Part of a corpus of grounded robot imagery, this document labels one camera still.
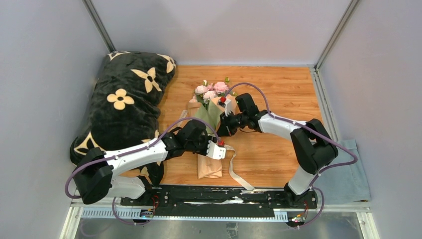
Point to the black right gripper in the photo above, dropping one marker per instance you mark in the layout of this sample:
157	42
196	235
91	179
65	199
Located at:
226	129

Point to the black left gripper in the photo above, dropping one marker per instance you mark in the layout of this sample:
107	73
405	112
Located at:
207	139

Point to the pink fake flower bouquet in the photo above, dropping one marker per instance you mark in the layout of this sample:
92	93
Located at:
207	91

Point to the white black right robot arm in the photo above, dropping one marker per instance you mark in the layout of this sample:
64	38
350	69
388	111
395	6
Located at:
312	144

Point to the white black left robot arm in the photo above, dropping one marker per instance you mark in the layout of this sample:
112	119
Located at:
94	173

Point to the black floral plush blanket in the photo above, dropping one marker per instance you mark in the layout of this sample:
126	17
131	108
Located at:
124	108

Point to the blue denim tote bag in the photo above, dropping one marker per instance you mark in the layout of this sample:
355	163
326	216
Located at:
344	184

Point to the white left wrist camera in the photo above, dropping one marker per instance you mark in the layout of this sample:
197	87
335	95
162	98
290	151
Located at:
216	151

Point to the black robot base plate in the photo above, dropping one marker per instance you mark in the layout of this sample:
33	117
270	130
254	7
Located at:
207	201

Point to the aluminium front frame rail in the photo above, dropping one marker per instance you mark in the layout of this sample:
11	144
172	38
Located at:
108	219

